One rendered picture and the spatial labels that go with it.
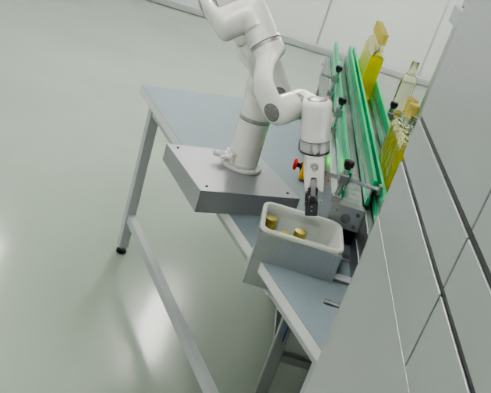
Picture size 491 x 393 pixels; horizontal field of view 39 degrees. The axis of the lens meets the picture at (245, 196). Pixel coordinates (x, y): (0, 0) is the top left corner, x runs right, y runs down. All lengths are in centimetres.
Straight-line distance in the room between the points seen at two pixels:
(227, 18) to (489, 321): 134
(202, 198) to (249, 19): 50
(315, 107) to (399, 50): 628
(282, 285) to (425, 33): 640
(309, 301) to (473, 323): 114
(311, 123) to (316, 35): 617
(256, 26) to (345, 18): 608
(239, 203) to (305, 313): 45
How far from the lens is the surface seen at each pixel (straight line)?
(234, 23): 179
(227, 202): 195
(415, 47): 797
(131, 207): 297
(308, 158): 174
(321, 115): 171
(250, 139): 208
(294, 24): 786
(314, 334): 161
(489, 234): 62
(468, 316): 61
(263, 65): 175
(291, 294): 171
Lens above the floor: 163
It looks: 25 degrees down
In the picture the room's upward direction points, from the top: 18 degrees clockwise
